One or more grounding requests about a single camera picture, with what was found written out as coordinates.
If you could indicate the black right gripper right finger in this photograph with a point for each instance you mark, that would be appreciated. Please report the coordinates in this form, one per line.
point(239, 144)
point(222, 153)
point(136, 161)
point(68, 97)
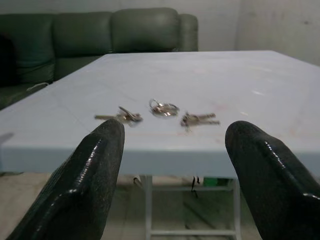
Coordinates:
point(275, 190)

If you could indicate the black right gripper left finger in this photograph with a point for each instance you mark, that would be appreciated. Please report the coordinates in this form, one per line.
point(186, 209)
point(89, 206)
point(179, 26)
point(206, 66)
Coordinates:
point(90, 180)

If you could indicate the silver keys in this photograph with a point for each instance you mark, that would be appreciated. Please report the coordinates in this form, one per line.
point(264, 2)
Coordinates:
point(160, 109)

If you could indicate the green plastic bin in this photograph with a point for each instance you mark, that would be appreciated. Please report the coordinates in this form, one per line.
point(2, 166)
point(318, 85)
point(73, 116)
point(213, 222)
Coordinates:
point(217, 181)

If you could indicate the light blue folding table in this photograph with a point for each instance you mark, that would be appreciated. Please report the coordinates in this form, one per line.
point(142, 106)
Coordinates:
point(150, 157)

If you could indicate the dark green leather sofa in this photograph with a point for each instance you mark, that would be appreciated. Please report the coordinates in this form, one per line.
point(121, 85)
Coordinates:
point(140, 30)

